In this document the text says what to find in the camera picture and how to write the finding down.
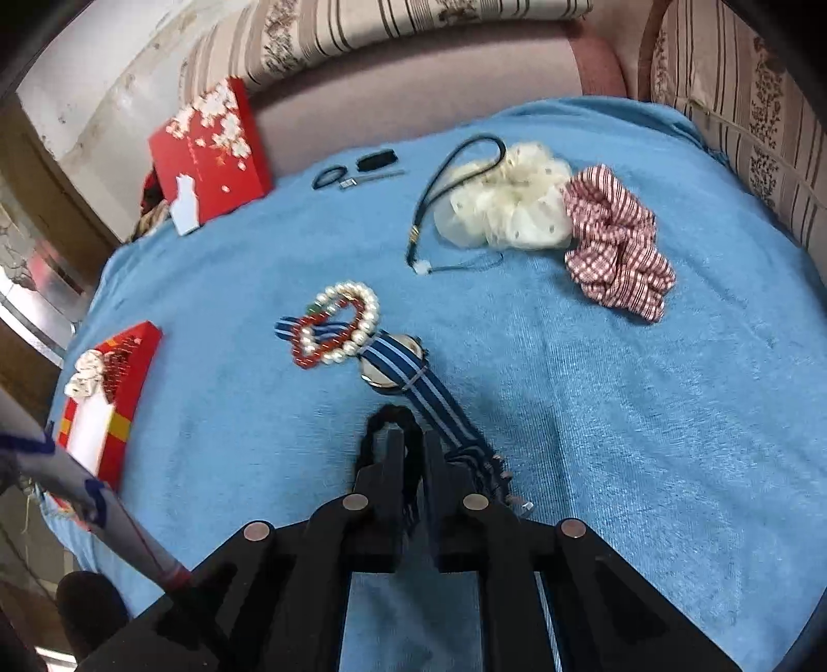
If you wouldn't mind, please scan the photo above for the long striped floral cushion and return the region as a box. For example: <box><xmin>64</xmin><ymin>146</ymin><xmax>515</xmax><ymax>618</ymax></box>
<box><xmin>179</xmin><ymin>0</ymin><xmax>595</xmax><ymax>99</ymax></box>

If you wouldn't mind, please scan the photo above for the blue towel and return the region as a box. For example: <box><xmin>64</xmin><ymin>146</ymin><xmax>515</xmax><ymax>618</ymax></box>
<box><xmin>39</xmin><ymin>97</ymin><xmax>827</xmax><ymax>672</ymax></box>

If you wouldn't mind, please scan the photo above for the pink sofa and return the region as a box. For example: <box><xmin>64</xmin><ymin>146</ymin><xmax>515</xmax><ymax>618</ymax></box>
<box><xmin>244</xmin><ymin>18</ymin><xmax>629</xmax><ymax>195</ymax></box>

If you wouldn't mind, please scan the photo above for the red bead bracelet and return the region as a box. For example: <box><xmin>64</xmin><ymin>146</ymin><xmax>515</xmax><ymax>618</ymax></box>
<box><xmin>289</xmin><ymin>312</ymin><xmax>353</xmax><ymax>371</ymax></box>

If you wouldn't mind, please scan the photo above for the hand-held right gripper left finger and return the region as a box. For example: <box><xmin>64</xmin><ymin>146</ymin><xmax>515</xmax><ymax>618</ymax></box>
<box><xmin>74</xmin><ymin>408</ymin><xmax>415</xmax><ymax>672</ymax></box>

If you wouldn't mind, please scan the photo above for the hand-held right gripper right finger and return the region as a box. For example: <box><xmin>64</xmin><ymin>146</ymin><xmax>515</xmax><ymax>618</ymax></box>
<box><xmin>423</xmin><ymin>427</ymin><xmax>744</xmax><ymax>672</ymax></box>

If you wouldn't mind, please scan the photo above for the pile of clothes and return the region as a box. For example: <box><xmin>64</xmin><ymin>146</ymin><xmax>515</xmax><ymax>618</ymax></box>
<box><xmin>131</xmin><ymin>169</ymin><xmax>177</xmax><ymax>241</ymax></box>

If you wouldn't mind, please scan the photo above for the white patterned scrunchie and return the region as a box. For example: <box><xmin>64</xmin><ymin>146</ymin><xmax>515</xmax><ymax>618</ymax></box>
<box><xmin>64</xmin><ymin>349</ymin><xmax>121</xmax><ymax>403</ymax></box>

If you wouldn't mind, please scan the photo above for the red-rimmed white tray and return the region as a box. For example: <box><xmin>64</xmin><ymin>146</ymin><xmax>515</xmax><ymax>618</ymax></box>
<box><xmin>54</xmin><ymin>320</ymin><xmax>163</xmax><ymax>493</ymax></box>

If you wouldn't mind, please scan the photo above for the pearl bracelet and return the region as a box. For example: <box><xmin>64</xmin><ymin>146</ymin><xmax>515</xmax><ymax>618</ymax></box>
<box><xmin>307</xmin><ymin>291</ymin><xmax>363</xmax><ymax>356</ymax></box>
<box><xmin>316</xmin><ymin>280</ymin><xmax>384</xmax><ymax>361</ymax></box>

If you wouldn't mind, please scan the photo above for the black cord lanyard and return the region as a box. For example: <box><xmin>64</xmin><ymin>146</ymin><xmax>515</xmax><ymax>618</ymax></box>
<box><xmin>405</xmin><ymin>133</ymin><xmax>509</xmax><ymax>278</ymax></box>

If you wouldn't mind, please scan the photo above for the red patterned scrunchie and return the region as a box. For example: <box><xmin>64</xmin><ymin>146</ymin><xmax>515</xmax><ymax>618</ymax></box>
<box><xmin>102</xmin><ymin>334</ymin><xmax>147</xmax><ymax>403</ymax></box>

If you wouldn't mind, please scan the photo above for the blue striped strap wristwatch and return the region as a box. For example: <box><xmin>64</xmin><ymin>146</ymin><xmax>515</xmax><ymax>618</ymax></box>
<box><xmin>274</xmin><ymin>316</ymin><xmax>532</xmax><ymax>518</ymax></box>

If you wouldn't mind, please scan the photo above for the cream dotted scrunchie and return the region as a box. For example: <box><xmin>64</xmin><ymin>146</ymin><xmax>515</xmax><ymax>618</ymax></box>
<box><xmin>433</xmin><ymin>142</ymin><xmax>576</xmax><ymax>252</ymax></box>

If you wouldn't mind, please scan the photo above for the silver hair pin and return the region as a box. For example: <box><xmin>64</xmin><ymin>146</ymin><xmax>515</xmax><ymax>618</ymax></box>
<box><xmin>339</xmin><ymin>169</ymin><xmax>408</xmax><ymax>190</ymax></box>

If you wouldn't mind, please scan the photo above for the red floral box lid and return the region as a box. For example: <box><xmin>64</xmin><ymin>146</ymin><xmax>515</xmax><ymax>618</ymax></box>
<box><xmin>148</xmin><ymin>76</ymin><xmax>274</xmax><ymax>237</ymax></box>

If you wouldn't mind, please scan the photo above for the striped floral armrest cushion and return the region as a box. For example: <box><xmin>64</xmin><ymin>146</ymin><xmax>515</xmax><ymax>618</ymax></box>
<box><xmin>645</xmin><ymin>0</ymin><xmax>827</xmax><ymax>259</ymax></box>

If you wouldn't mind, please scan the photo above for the black braided hair tie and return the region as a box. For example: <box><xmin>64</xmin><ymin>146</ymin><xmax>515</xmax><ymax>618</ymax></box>
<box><xmin>363</xmin><ymin>404</ymin><xmax>426</xmax><ymax>518</ymax></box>

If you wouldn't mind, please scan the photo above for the red checked scrunchie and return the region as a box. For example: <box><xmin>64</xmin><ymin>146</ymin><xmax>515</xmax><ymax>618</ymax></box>
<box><xmin>562</xmin><ymin>164</ymin><xmax>678</xmax><ymax>323</ymax></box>

